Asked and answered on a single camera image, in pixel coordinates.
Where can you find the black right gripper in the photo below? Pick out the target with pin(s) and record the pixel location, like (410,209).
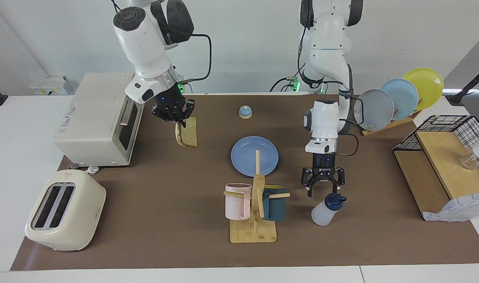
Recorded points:
(171,100)

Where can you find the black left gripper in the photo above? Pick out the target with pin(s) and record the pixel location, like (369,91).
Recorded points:
(323,163)

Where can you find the bread slice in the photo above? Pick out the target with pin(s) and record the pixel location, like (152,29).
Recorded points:
(189,135)

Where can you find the squeeze bottle with blue cap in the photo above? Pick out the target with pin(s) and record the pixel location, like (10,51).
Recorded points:
(322,214)

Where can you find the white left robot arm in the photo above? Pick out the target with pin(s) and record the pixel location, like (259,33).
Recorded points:
(327,47)

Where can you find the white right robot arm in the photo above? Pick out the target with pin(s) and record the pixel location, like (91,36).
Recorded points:
(141,43)

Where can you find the wooden plate rack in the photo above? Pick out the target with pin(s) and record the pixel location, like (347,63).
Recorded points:
(384,126)

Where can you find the grey plate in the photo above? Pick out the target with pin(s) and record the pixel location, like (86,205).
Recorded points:
(377,110)

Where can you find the light blue plate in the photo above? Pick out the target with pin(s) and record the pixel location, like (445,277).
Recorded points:
(404,98)

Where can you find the yellow plate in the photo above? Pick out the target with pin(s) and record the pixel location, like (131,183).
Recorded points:
(426,86)

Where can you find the dark teal mug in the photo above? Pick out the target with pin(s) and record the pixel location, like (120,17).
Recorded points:
(274,208)

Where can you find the small blue call bell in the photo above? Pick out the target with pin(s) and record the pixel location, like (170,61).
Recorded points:
(245,113)

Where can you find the white toaster oven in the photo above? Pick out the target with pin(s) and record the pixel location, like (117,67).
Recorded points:
(94,118)

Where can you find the wooden mug tree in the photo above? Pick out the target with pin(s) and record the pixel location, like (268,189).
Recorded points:
(253,234)

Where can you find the wooden shelf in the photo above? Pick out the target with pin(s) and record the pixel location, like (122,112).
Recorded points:
(416,177)

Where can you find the pink mug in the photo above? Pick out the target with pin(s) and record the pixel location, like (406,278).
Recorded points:
(235,204)

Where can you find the white power plug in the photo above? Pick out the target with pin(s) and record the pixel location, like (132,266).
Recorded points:
(92,170)

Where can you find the brown table mat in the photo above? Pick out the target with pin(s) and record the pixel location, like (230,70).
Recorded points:
(164,220)

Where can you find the white patterned cloth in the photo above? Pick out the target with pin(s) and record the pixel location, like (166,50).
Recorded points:
(459,206)

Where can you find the clear glass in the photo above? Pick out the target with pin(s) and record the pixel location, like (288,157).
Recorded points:
(468,162)

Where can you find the cream toaster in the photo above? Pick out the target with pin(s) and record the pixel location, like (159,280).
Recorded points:
(66,220)

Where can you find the white wall outlet box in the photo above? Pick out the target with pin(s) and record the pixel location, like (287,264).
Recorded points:
(46,86)

